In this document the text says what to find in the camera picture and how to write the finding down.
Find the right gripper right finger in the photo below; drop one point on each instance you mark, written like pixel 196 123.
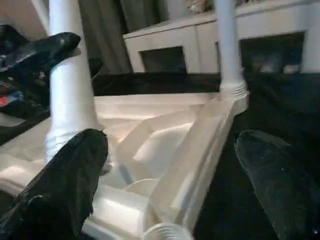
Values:
pixel 285 185

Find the grey curtain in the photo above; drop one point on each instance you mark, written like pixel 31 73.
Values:
pixel 105 30

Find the white plastic table leg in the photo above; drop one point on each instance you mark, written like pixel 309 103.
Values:
pixel 70 90
pixel 227 40

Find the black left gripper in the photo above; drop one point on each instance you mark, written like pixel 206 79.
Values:
pixel 20 90

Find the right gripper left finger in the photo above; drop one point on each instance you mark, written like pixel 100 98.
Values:
pixel 60 195

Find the white plastic table top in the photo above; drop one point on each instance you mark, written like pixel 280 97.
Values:
pixel 165 135

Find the white sideboard with glass doors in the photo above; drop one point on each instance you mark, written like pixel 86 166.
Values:
pixel 175 37

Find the black mat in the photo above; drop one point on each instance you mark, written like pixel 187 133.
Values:
pixel 280 100

